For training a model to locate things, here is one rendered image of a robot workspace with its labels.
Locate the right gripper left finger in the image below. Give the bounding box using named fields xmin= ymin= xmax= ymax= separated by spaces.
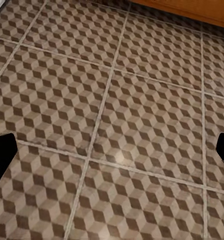
xmin=0 ymin=133 xmax=18 ymax=179

